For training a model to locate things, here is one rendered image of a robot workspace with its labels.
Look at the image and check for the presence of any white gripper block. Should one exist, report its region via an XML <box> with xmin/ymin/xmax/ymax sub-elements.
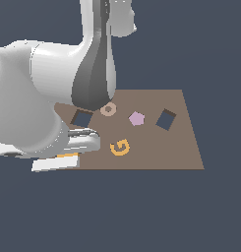
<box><xmin>30</xmin><ymin>155</ymin><xmax>81</xmax><ymax>173</ymax></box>

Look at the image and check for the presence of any brown slotted board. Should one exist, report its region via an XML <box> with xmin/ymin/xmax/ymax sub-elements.
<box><xmin>54</xmin><ymin>89</ymin><xmax>206</xmax><ymax>171</ymax></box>

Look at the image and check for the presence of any small orange flat piece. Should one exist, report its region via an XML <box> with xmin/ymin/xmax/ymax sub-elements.
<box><xmin>56</xmin><ymin>152</ymin><xmax>80</xmax><ymax>158</ymax></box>

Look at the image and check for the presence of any yellow letter G piece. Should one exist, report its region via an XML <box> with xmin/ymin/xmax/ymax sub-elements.
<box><xmin>109</xmin><ymin>138</ymin><xmax>131</xmax><ymax>158</ymax></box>

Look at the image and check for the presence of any pink pentagon piece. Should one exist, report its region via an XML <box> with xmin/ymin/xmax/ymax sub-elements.
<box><xmin>128</xmin><ymin>110</ymin><xmax>146</xmax><ymax>127</ymax></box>

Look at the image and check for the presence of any beige ring piece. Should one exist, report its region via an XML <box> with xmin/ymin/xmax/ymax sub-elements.
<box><xmin>99</xmin><ymin>101</ymin><xmax>118</xmax><ymax>117</ymax></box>

